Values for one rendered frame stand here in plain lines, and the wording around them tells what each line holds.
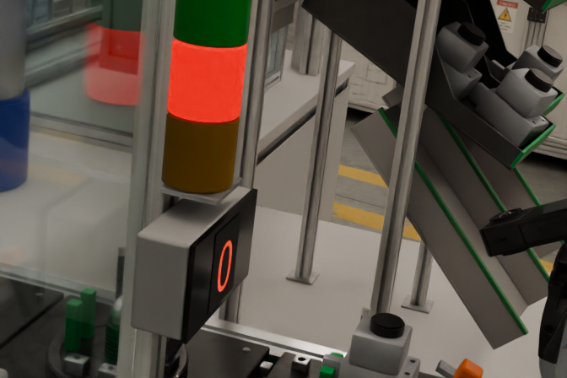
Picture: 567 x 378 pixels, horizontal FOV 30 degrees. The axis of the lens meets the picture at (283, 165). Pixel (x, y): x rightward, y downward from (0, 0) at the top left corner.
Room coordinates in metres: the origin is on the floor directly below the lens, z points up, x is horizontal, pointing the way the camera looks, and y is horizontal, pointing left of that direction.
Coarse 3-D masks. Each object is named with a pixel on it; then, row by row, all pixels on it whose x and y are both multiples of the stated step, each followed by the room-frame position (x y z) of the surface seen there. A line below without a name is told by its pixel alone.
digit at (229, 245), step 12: (228, 228) 0.67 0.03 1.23; (216, 240) 0.65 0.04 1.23; (228, 240) 0.67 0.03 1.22; (216, 252) 0.65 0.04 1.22; (228, 252) 0.68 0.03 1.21; (216, 264) 0.66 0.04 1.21; (228, 264) 0.68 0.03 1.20; (216, 276) 0.66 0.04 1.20; (228, 276) 0.68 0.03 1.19; (216, 288) 0.66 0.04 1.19; (228, 288) 0.69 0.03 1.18; (216, 300) 0.66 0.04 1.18
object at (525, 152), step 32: (320, 0) 1.11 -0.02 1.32; (352, 0) 1.09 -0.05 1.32; (384, 0) 1.08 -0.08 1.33; (416, 0) 1.19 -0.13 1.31; (448, 0) 1.18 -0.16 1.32; (352, 32) 1.09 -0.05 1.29; (384, 32) 1.07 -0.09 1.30; (384, 64) 1.07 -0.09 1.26; (480, 64) 1.16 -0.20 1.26; (448, 96) 1.04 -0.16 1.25; (480, 128) 1.02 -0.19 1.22; (512, 160) 1.01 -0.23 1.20
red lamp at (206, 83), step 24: (192, 48) 0.66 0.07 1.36; (216, 48) 0.66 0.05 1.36; (240, 48) 0.67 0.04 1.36; (192, 72) 0.66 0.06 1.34; (216, 72) 0.66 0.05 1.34; (240, 72) 0.67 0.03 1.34; (168, 96) 0.67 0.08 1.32; (192, 96) 0.66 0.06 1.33; (216, 96) 0.66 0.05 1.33; (240, 96) 0.68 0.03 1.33; (192, 120) 0.66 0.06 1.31; (216, 120) 0.66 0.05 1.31
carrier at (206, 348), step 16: (208, 336) 0.99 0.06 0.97; (224, 336) 0.99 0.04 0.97; (192, 352) 0.95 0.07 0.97; (208, 352) 0.96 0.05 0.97; (224, 352) 0.96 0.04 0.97; (240, 352) 0.96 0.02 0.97; (256, 352) 0.97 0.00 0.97; (176, 368) 0.88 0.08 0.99; (192, 368) 0.92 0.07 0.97; (208, 368) 0.92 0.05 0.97; (224, 368) 0.93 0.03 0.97; (240, 368) 0.93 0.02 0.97; (256, 368) 0.94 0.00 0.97
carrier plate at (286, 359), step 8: (288, 352) 0.98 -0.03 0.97; (280, 360) 0.96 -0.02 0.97; (288, 360) 0.96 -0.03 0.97; (312, 360) 0.96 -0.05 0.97; (320, 360) 0.97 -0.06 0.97; (280, 368) 0.94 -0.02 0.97; (288, 368) 0.94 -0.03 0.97; (312, 368) 0.95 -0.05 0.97; (320, 368) 0.95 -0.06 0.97; (272, 376) 0.92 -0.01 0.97; (280, 376) 0.92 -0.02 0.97; (288, 376) 0.93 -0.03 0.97; (296, 376) 0.93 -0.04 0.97; (304, 376) 0.93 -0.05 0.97; (312, 376) 0.93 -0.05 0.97
